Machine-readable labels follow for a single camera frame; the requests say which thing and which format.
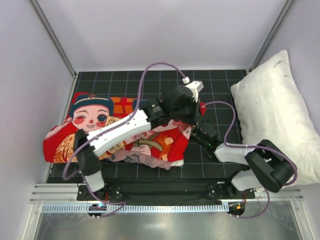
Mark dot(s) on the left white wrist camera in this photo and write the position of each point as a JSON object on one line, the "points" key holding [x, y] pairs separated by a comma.
{"points": [[195, 87]]}

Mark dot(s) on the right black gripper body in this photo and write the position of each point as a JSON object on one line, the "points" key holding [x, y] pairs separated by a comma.
{"points": [[196, 135]]}

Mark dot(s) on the right aluminium frame post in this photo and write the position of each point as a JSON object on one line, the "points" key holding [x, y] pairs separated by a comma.
{"points": [[280, 19]]}

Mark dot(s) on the black grid mat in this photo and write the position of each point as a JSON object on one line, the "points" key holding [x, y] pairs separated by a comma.
{"points": [[196, 165]]}

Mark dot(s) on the left aluminium frame post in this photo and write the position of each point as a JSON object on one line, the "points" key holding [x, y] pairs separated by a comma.
{"points": [[53, 37]]}

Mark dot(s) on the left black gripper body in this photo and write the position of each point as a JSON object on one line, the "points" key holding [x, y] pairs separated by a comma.
{"points": [[191, 113]]}

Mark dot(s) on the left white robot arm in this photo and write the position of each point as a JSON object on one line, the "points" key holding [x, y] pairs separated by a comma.
{"points": [[89, 146]]}

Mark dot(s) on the red patterned pillowcase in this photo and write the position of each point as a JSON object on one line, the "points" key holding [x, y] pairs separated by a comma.
{"points": [[163, 146]]}

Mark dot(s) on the white pillow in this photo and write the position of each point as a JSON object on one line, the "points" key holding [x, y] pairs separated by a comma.
{"points": [[178, 163], [270, 106]]}

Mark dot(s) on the white slotted cable duct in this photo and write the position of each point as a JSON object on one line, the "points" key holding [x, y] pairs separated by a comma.
{"points": [[91, 208]]}

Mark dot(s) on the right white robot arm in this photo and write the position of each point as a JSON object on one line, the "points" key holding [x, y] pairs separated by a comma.
{"points": [[269, 168]]}

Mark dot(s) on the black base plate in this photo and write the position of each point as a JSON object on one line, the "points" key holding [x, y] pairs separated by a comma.
{"points": [[169, 192]]}

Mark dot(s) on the aluminium frame post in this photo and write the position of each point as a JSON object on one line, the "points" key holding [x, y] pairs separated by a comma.
{"points": [[280, 19], [53, 37]]}

